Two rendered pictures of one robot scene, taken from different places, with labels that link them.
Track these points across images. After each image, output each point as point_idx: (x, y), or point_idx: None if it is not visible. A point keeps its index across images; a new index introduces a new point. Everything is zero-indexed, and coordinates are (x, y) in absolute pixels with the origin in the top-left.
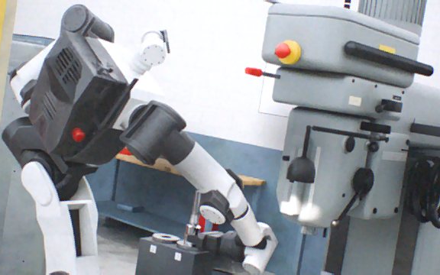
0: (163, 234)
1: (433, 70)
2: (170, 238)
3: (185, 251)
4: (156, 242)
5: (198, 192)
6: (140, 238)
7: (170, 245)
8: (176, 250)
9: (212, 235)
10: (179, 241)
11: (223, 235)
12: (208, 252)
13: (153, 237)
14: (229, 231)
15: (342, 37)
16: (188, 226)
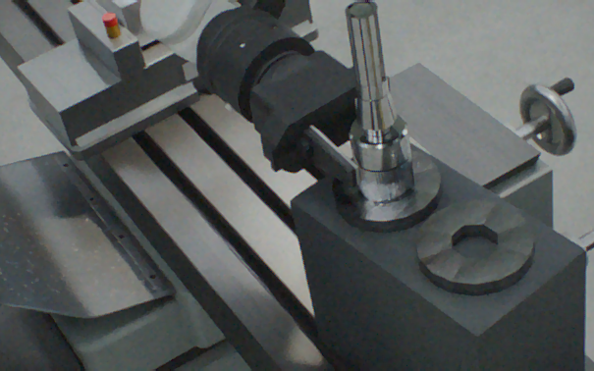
0: (480, 267)
1: None
2: (458, 221)
3: (419, 148)
4: (517, 212)
5: (368, 2)
6: (583, 248)
7: (463, 193)
8: (447, 165)
9: (332, 63)
10: (427, 201)
11: (296, 54)
12: (322, 178)
13: (529, 228)
14: (277, 35)
15: None
16: (403, 118)
